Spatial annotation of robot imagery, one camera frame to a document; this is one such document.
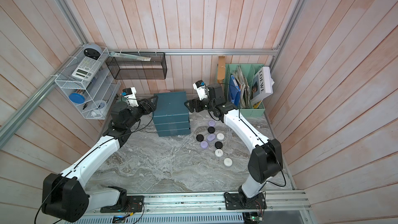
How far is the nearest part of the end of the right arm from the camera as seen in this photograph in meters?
0.60

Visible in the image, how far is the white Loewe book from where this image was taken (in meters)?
0.90

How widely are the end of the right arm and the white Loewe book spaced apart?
38 cm
